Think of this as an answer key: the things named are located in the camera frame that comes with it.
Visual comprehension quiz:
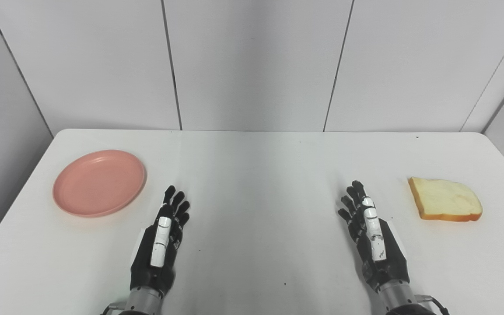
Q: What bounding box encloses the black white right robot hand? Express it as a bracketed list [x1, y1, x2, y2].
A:
[338, 180, 410, 293]

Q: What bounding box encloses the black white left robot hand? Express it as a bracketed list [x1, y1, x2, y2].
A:
[130, 185, 191, 295]

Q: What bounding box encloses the slice of white bread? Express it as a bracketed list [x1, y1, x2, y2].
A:
[408, 177, 483, 222]

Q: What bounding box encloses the pink round plate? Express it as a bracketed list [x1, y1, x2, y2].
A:
[52, 150, 147, 218]

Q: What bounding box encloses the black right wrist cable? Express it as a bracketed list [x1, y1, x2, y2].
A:
[415, 295, 450, 315]

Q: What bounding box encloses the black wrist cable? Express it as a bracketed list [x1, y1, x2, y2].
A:
[101, 301, 126, 315]
[415, 295, 450, 315]

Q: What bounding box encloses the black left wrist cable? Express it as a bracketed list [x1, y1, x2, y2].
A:
[101, 301, 126, 315]

